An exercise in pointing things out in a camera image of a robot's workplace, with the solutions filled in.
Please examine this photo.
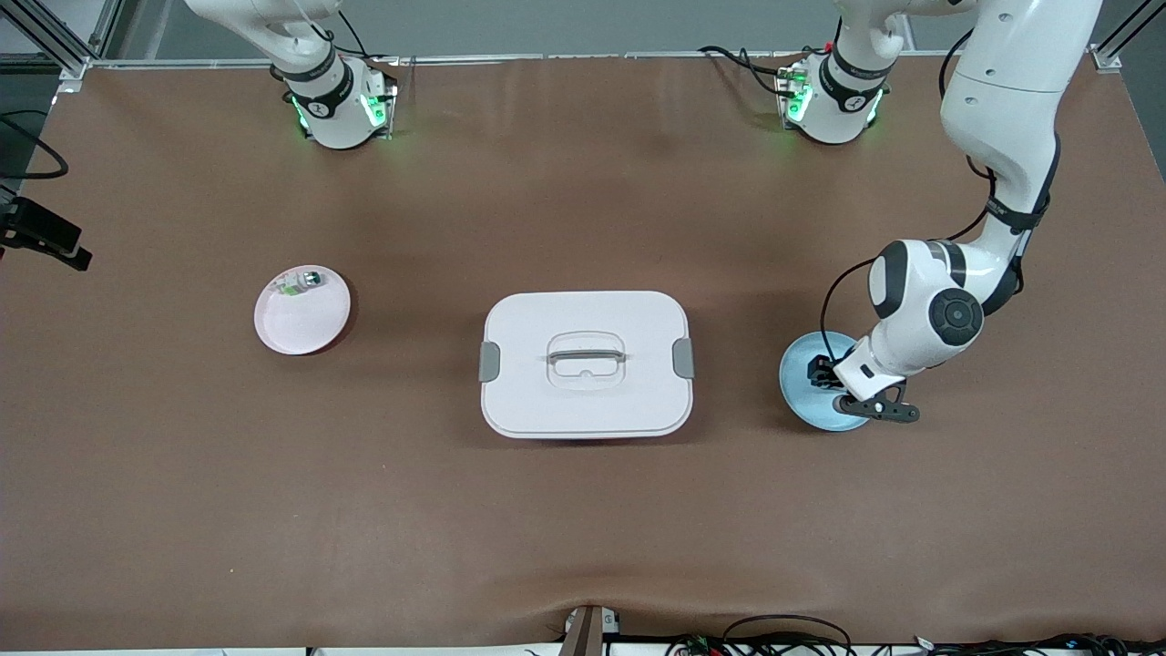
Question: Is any light blue round plate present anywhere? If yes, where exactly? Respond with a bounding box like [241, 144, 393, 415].
[779, 332, 880, 433]

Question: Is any white lidded storage box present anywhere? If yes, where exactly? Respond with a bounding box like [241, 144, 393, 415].
[479, 291, 695, 440]

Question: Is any pink round plate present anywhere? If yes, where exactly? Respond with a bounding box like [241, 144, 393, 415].
[254, 265, 353, 356]

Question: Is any brown table mat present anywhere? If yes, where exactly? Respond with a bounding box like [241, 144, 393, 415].
[0, 50, 1166, 652]

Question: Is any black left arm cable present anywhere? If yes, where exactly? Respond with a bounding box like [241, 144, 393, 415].
[820, 27, 1063, 365]

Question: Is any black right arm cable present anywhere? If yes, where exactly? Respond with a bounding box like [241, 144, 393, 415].
[0, 112, 70, 180]

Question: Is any aluminium frame profile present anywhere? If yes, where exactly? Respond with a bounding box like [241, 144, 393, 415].
[1091, 0, 1166, 72]
[0, 0, 124, 81]

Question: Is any black cable bundle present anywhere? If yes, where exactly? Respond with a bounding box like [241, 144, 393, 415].
[665, 615, 1166, 656]

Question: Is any black arm base cable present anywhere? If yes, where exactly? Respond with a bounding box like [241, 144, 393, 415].
[698, 46, 804, 97]

